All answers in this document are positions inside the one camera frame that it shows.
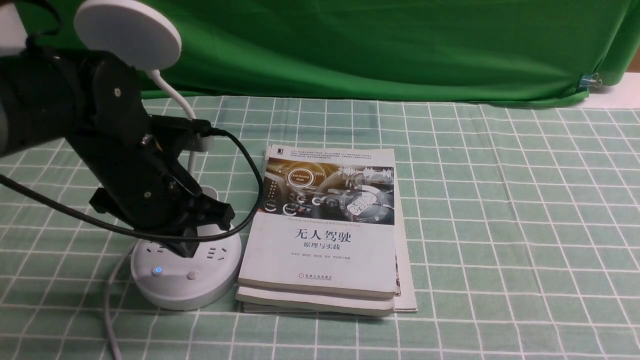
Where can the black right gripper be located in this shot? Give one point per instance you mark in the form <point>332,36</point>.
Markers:
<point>142,185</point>

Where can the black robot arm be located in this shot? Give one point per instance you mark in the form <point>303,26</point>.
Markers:
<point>42,101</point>

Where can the white desk lamp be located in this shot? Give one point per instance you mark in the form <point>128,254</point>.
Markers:
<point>147,40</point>

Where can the white self-driving textbook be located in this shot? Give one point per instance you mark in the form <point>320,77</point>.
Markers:
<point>325,225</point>

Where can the bottom white book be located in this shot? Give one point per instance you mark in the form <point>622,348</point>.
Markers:
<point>404,301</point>

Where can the green backdrop cloth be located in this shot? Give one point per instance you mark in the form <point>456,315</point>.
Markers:
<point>510,52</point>

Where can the green checkered tablecloth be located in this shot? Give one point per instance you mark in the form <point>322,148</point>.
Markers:
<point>522,231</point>

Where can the blue binder clip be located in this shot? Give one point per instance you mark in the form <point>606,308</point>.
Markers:
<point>589,81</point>

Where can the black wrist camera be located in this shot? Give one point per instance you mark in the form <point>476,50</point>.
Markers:
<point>178,134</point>

